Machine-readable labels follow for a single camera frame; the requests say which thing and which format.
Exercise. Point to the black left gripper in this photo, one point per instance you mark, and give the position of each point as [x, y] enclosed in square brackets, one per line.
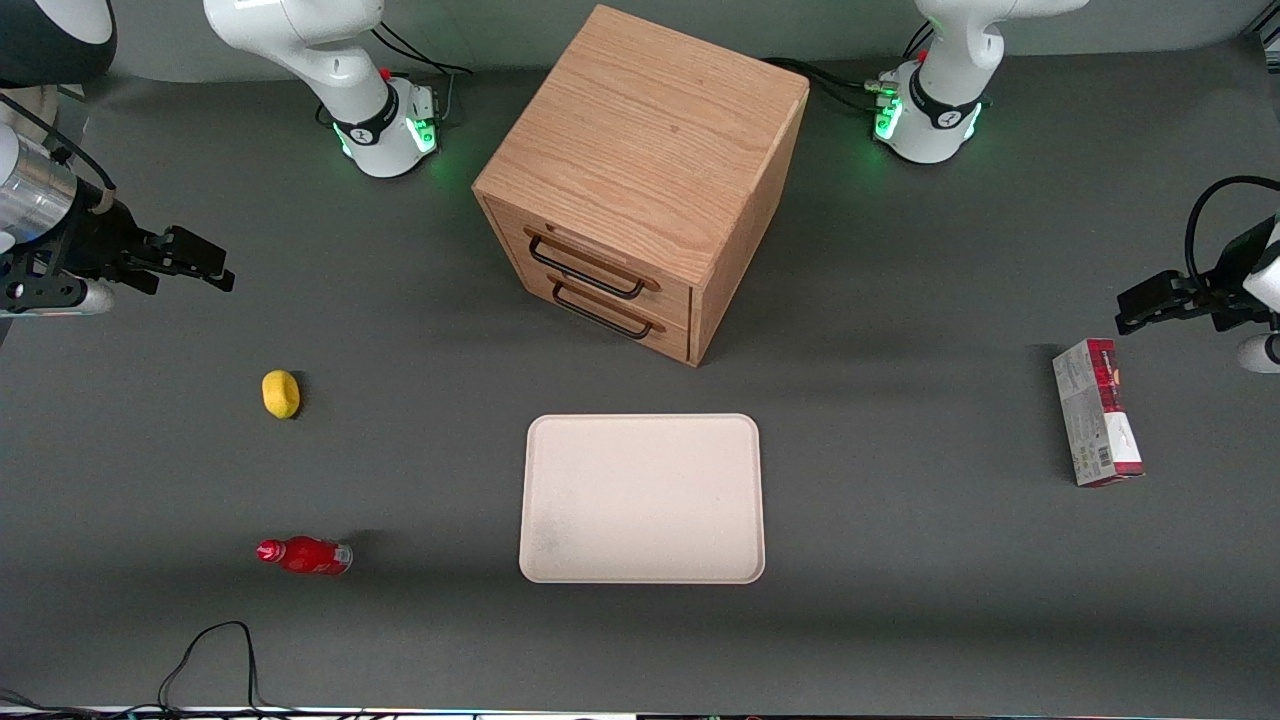
[1232, 277]

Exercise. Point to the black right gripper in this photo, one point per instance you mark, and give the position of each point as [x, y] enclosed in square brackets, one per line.
[98, 243]

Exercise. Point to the red coke bottle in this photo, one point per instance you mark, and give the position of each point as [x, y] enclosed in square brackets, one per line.
[305, 555]

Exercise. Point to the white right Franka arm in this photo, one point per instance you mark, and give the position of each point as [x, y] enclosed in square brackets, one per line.
[350, 60]

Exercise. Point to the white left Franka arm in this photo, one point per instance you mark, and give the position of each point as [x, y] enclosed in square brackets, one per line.
[940, 100]

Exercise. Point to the beige rectangular tray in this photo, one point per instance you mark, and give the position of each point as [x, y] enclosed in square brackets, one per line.
[642, 498]

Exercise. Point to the grey and red carton box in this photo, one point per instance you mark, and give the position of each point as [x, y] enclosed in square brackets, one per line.
[1095, 410]

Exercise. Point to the yellow lemon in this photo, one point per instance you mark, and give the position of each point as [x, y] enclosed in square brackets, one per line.
[281, 394]

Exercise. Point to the beige round stand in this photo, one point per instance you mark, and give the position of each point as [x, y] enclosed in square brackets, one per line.
[30, 105]

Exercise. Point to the wooden two-drawer cabinet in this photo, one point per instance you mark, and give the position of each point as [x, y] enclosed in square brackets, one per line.
[650, 150]

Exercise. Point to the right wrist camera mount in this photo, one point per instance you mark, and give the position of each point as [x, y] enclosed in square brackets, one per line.
[60, 295]

